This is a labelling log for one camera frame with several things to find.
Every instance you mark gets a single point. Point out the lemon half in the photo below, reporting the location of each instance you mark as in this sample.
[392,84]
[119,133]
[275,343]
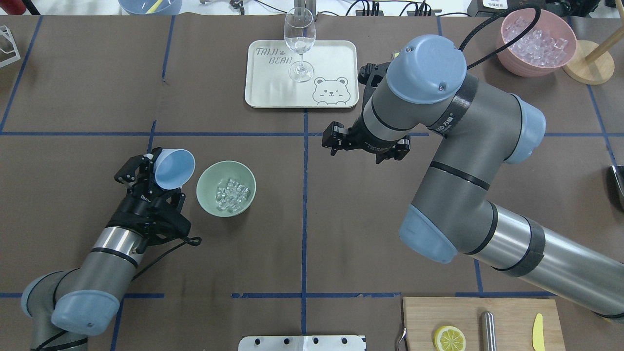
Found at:
[449,338]

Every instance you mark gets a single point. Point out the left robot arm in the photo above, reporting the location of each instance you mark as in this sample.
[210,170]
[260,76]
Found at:
[68,307]

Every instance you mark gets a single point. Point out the green bowl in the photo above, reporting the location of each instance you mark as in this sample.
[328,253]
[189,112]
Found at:
[218,175]

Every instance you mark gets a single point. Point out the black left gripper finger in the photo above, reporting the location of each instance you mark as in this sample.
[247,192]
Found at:
[169,203]
[138,173]

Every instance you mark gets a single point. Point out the ice cubes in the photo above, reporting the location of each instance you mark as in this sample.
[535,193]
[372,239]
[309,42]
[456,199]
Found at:
[232,196]

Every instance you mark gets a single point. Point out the pink bowl of ice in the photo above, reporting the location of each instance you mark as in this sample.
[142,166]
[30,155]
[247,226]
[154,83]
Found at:
[549,45]

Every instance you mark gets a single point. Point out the clear wine glass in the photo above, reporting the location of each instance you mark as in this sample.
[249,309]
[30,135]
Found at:
[300,36]

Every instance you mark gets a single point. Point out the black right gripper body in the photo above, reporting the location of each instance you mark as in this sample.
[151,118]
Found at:
[360,138]

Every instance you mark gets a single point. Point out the steel muddler black cap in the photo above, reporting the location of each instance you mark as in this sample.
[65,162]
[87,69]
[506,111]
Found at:
[488,337]

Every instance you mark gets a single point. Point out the wooden stand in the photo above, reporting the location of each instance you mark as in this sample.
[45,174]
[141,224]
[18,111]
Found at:
[592,64]

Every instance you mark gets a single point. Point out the cream bear tray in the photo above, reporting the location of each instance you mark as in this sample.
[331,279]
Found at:
[333,85]

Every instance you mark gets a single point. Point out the light blue plastic cup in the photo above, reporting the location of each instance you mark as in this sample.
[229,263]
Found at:
[173,168]

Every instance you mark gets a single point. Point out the wooden cutting board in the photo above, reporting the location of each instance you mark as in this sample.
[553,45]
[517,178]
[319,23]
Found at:
[513,319]

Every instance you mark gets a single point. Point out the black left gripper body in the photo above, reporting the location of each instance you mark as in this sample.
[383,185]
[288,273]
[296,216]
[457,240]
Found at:
[138,204]

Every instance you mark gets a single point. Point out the white wire rack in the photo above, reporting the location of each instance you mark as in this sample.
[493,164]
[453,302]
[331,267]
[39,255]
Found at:
[9,52]

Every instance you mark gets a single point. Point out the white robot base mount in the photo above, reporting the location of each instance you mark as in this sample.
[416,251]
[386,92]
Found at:
[303,343]

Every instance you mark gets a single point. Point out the blue basin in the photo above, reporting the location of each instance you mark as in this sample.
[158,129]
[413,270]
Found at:
[151,7]

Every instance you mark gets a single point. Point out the yellow plastic knife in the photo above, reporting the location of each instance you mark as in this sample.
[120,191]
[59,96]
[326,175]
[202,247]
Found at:
[538,341]

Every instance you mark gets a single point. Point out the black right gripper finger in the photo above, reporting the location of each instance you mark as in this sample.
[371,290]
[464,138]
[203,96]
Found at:
[397,152]
[336,137]

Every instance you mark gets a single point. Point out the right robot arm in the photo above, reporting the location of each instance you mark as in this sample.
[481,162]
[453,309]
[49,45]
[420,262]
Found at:
[482,128]

